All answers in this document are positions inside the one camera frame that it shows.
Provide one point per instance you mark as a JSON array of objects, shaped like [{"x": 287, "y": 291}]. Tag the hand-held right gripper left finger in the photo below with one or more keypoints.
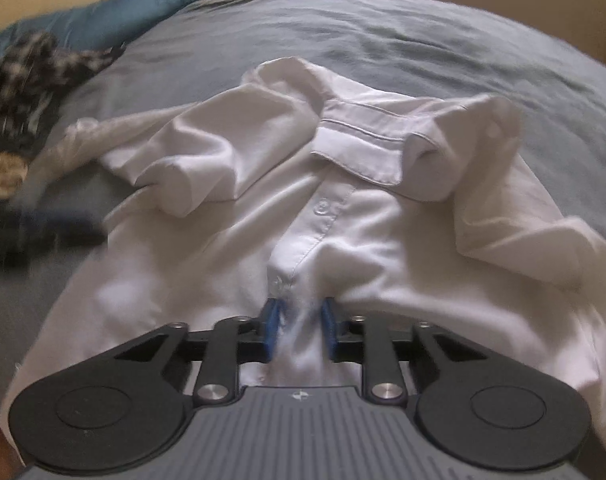
[{"x": 270, "y": 332}]

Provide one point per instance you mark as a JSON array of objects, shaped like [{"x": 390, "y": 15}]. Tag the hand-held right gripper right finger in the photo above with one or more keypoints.
[{"x": 328, "y": 330}]

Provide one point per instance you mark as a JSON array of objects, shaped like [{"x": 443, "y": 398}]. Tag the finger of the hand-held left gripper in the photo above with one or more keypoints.
[{"x": 58, "y": 227}]

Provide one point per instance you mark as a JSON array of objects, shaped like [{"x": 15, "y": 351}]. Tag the white button shirt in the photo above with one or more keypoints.
[{"x": 383, "y": 240}]

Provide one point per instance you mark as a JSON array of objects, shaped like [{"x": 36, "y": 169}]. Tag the black and white plaid shirt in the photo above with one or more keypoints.
[{"x": 23, "y": 80}]

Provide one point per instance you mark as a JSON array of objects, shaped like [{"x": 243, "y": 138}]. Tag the blue pillow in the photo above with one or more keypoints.
[{"x": 123, "y": 7}]

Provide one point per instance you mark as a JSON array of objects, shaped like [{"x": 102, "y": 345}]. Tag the grey blanket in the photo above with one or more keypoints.
[{"x": 383, "y": 35}]

